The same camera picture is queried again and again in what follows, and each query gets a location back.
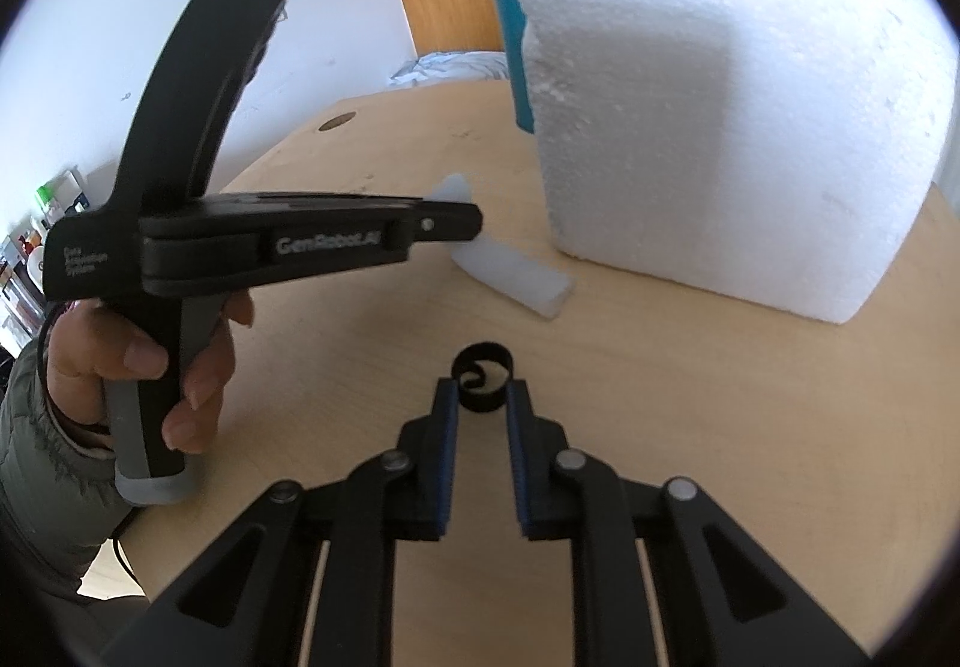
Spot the grey jacket left forearm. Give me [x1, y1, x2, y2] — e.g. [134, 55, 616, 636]
[2, 303, 137, 608]

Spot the white styrofoam box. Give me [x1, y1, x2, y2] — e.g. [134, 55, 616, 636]
[518, 0, 958, 324]

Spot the teal cylindrical tin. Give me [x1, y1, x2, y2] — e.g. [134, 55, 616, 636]
[494, 0, 534, 134]

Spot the light blue bedding bundle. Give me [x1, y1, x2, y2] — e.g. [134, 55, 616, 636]
[389, 51, 509, 88]

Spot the cluttered shelf with bottles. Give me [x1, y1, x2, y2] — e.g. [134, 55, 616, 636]
[0, 168, 91, 358]

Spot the black hair tie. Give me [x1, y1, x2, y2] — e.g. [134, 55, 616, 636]
[452, 340, 514, 415]

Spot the person's left hand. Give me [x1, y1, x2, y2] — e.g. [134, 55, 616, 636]
[45, 289, 256, 456]

